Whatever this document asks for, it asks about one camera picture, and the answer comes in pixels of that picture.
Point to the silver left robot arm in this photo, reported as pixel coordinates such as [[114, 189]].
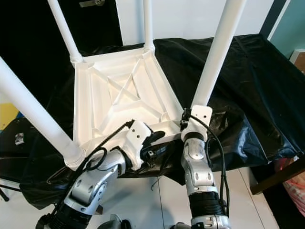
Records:
[[90, 186]]

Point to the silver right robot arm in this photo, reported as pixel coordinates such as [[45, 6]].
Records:
[[200, 169]]

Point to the grey left robot foot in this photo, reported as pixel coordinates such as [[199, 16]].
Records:
[[115, 223]]

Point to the grey robot foot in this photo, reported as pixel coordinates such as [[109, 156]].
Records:
[[115, 223], [181, 226]]

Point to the grey right robot foot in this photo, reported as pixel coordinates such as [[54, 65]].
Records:
[[181, 226]]

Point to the black shiny table cloth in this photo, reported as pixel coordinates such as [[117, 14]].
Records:
[[262, 95]]

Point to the brown wooden table leg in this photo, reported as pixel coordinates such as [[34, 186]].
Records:
[[274, 179]]

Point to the yellow board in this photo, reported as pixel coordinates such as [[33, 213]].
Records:
[[10, 114]]

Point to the black case with white label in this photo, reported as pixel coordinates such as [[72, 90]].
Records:
[[19, 143]]

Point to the pink plastic bag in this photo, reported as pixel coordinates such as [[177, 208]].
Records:
[[290, 179]]

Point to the brown cardboard box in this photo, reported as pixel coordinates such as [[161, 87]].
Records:
[[299, 59]]

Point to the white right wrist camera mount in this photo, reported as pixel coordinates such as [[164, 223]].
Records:
[[199, 119]]

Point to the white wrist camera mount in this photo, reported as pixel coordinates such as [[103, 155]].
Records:
[[199, 119], [138, 136]]

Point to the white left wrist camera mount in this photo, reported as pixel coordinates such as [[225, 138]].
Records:
[[138, 136]]

